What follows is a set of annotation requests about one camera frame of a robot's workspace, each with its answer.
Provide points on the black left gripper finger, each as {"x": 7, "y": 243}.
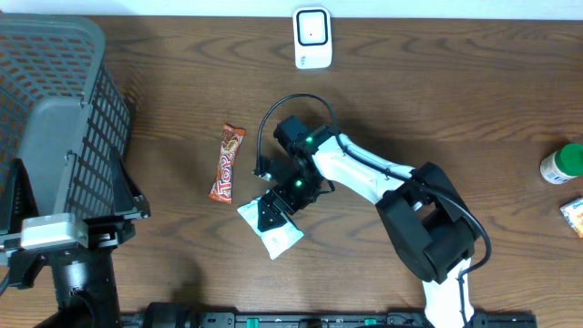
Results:
{"x": 128, "y": 201}
{"x": 14, "y": 199}

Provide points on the orange Top chocolate bar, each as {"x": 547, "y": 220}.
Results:
{"x": 231, "y": 141}

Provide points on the black mounting rail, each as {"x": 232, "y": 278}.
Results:
{"x": 175, "y": 315}

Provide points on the white barcode scanner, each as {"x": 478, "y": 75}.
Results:
{"x": 312, "y": 30}

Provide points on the green lid jar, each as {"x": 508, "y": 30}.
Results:
{"x": 562, "y": 165}

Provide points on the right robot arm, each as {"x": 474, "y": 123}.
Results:
{"x": 430, "y": 227}

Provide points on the teal wet wipes pack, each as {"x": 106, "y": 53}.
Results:
{"x": 277, "y": 240}

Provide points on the small orange snack packet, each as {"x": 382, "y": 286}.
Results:
{"x": 573, "y": 214}

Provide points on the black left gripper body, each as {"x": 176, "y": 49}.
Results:
{"x": 106, "y": 232}

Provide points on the grey plastic basket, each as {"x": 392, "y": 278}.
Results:
{"x": 61, "y": 112}

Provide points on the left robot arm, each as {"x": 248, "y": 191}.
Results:
{"x": 85, "y": 287}

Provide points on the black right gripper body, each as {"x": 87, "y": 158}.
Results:
{"x": 298, "y": 191}

